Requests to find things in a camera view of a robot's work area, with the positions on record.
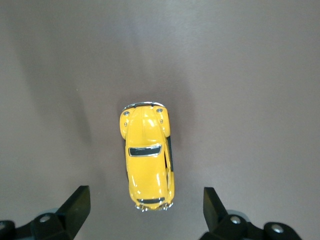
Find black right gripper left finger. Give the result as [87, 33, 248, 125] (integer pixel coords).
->
[0, 185, 91, 240]

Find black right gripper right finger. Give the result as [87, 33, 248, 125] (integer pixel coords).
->
[199, 186, 301, 240]

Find yellow beetle toy car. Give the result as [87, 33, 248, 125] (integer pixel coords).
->
[118, 100, 176, 213]

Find brown table cover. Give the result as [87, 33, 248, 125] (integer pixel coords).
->
[0, 0, 320, 240]

